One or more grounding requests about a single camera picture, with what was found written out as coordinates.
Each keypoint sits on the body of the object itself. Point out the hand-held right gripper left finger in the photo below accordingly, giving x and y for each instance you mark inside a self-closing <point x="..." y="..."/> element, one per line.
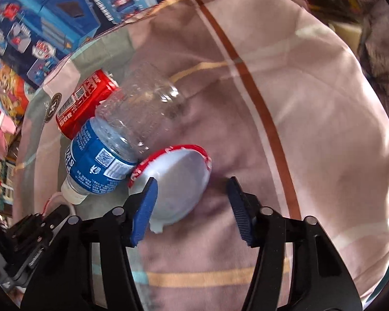
<point x="146" y="210"/>

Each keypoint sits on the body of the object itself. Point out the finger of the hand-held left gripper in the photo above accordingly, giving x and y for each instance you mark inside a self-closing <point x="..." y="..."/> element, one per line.
<point x="42" y="222"/>

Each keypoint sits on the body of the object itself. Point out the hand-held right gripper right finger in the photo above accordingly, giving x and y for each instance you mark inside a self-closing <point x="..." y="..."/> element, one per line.
<point x="241" y="213"/>

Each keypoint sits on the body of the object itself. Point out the clear plastic bottle blue label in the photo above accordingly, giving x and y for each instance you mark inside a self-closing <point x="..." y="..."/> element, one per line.
<point x="116" y="136"/>

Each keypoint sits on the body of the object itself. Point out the pink plaid blanket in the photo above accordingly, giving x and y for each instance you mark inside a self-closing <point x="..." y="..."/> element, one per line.
<point x="278" y="120"/>

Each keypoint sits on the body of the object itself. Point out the red drink can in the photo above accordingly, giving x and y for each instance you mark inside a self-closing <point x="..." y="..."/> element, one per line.
<point x="84" y="100"/>

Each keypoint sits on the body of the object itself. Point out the colourful cartoon toy box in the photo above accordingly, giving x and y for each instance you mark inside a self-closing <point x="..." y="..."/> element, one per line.
<point x="5" y="84"/>

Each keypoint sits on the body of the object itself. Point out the large blue toy box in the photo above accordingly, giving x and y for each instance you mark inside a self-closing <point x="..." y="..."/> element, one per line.
<point x="48" y="16"/>

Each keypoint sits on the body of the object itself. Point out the pale yellow foam block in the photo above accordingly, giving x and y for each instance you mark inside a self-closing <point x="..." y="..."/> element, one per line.
<point x="347" y="32"/>

